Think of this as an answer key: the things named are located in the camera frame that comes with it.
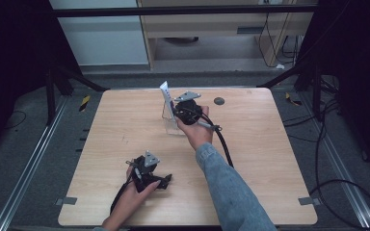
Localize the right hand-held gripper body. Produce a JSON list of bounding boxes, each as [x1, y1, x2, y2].
[[172, 90, 204, 126]]

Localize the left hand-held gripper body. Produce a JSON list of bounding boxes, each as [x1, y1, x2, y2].
[[124, 150, 162, 193]]

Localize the white purple toothpaste tube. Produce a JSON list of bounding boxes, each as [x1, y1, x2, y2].
[[159, 80, 178, 124]]

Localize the clear plastic container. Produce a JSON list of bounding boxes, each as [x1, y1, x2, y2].
[[161, 99, 188, 137]]

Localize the person's right hand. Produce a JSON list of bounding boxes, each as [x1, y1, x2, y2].
[[175, 105, 215, 152]]

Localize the person's left hand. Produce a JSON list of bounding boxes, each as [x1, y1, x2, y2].
[[119, 162, 162, 213]]

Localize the wooden desk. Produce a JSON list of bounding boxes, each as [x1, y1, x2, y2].
[[136, 0, 317, 70]]

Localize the yellow black tape strip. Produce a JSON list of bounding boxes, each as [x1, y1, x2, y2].
[[284, 91, 304, 107], [78, 94, 92, 113]]

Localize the white cabinet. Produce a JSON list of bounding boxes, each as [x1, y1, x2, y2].
[[49, 0, 149, 67]]

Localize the black metal stand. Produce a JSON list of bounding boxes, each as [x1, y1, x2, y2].
[[255, 60, 325, 122], [43, 61, 110, 127]]

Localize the dark curtain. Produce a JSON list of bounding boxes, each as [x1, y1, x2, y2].
[[297, 0, 370, 181], [0, 0, 85, 158]]

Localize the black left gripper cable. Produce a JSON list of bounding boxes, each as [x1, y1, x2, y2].
[[109, 177, 134, 216]]

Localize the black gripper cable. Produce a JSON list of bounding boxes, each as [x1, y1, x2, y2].
[[109, 177, 134, 216], [196, 110, 235, 169]]

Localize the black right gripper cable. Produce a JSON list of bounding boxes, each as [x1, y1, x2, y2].
[[196, 110, 235, 169]]

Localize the grey metal table bracket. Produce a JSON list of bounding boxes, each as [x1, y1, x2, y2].
[[54, 196, 78, 207], [297, 196, 322, 207]]

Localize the black horizontal frame bar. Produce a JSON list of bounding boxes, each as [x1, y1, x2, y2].
[[51, 5, 318, 18]]

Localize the black cables under desk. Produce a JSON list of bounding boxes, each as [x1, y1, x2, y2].
[[257, 12, 300, 69]]

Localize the aluminium floor rail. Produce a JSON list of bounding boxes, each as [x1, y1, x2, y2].
[[0, 95, 69, 231], [301, 91, 370, 230]]

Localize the thin black floor cable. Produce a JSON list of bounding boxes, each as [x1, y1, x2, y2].
[[0, 110, 28, 131]]

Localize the black looped floor cable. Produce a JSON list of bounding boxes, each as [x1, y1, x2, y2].
[[282, 75, 370, 231]]

